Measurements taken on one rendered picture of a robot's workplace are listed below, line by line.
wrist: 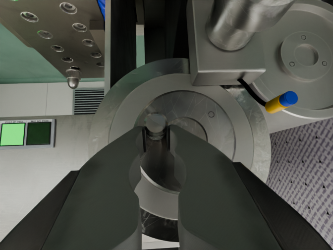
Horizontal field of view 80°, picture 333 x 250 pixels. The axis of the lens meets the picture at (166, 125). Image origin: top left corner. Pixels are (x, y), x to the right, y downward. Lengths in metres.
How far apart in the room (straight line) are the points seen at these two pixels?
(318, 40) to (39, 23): 0.39
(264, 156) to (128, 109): 0.12
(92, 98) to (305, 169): 2.93
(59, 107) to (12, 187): 2.70
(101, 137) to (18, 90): 3.45
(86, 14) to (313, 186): 0.41
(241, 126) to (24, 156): 0.51
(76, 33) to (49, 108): 2.90
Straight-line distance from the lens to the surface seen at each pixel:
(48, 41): 0.47
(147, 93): 0.17
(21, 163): 0.58
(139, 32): 0.63
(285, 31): 0.24
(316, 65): 0.23
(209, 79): 0.16
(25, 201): 0.58
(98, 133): 0.17
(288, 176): 0.36
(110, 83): 0.18
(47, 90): 3.40
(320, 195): 0.32
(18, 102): 3.55
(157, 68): 0.18
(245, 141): 0.17
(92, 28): 0.38
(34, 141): 0.57
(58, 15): 0.40
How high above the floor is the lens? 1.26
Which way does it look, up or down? 10 degrees down
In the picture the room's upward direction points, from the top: 177 degrees clockwise
